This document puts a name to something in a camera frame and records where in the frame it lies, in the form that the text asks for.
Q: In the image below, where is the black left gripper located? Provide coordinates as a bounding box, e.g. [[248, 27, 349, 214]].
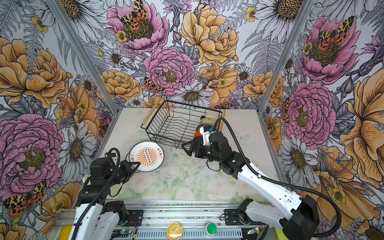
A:
[[105, 160, 141, 187]]

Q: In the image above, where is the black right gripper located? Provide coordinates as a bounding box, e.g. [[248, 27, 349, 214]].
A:
[[181, 140, 222, 163]]

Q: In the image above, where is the white plate orange pattern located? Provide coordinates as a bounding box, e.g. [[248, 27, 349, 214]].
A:
[[128, 141, 165, 173]]

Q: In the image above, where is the black wire dish rack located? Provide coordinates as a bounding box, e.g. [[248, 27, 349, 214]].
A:
[[141, 98, 226, 149]]

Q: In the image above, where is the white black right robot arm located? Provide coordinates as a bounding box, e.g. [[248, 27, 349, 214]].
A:
[[182, 137, 320, 240]]

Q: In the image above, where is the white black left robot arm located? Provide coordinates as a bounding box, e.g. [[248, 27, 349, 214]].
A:
[[69, 158, 141, 240]]

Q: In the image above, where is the orange small plate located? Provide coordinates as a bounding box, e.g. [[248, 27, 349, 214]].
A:
[[194, 131, 202, 138]]

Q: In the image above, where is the beige small plate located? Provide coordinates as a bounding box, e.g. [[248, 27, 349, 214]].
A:
[[199, 118, 217, 127]]

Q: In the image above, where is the cream small plate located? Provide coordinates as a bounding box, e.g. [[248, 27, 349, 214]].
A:
[[200, 113, 219, 121]]

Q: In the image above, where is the small circuit board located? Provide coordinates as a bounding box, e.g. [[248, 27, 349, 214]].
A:
[[111, 229, 135, 238]]

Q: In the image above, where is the gold round button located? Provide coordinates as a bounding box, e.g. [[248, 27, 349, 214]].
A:
[[166, 222, 184, 240]]

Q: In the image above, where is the green round button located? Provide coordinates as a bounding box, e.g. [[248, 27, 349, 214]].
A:
[[205, 223, 218, 237]]

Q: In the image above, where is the yellow button left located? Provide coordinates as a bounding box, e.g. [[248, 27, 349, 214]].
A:
[[58, 225, 73, 240]]

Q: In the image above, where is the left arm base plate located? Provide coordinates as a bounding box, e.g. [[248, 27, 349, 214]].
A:
[[120, 210, 144, 227]]

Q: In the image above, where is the black corrugated cable right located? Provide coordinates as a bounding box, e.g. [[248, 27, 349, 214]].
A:
[[212, 116, 343, 238]]

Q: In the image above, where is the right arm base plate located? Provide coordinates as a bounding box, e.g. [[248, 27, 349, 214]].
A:
[[224, 209, 252, 226]]

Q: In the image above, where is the aluminium corner post left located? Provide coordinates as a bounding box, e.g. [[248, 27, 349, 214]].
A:
[[44, 0, 119, 116]]

